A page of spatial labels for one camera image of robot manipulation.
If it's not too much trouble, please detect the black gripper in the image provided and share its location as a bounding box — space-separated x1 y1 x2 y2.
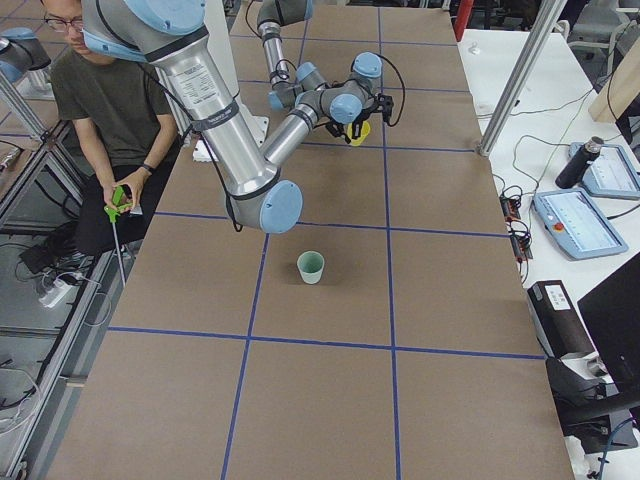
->
325 93 394 140

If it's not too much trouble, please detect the yellow plastic cup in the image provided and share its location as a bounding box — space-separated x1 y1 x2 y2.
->
346 120 371 146

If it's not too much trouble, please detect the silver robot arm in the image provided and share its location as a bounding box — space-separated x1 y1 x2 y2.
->
254 1 396 145
82 1 381 234

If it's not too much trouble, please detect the green plastic cup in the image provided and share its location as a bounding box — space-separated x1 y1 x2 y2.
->
296 251 325 285

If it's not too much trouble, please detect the orange black controller board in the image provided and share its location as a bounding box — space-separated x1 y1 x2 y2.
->
499 195 521 223

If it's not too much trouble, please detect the seated person dark shirt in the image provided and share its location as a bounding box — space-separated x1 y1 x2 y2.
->
43 1 180 255

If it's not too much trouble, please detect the black water bottle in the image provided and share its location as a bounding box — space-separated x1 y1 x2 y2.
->
555 136 604 189

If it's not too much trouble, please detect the near blue teach pendant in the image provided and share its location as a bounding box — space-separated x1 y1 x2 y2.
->
533 188 628 260

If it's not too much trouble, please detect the blue teach pendant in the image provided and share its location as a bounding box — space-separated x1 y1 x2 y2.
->
580 144 639 200
533 188 628 260

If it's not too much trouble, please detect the green grabber tool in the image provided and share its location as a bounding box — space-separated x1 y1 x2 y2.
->
103 185 135 289

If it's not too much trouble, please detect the far blue teach pendant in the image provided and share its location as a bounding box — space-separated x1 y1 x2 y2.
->
580 144 639 200

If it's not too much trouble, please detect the black box white label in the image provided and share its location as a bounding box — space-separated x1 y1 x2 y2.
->
526 280 597 360

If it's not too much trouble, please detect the black monitor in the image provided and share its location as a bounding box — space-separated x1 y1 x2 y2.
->
578 254 639 391

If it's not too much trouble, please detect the white power strip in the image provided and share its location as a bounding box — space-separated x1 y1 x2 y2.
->
39 279 71 308

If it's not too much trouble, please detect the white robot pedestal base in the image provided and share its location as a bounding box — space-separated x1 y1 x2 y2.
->
186 1 269 146

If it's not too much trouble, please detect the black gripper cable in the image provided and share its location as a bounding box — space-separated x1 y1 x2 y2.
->
134 59 246 234

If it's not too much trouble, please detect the aluminium frame post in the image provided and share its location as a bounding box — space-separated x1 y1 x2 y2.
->
476 0 567 157

